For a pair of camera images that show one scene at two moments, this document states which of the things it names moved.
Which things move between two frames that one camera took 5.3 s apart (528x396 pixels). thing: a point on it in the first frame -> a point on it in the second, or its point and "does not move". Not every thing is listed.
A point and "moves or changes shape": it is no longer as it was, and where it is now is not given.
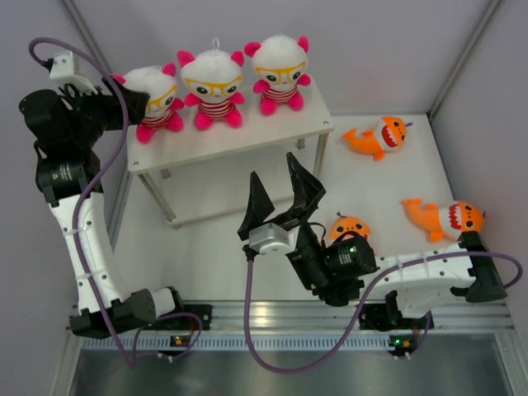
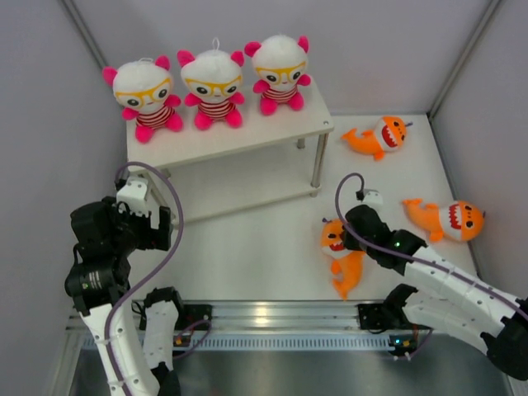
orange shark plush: x=341 y=224 moves or changes shape
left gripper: x=110 y=104 -> x=153 y=238
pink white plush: x=161 y=86 moves or changes shape
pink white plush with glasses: x=280 y=62 does not move
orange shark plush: x=451 y=219 does not move
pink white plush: x=213 y=81 does not move
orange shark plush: x=388 y=134 does not move
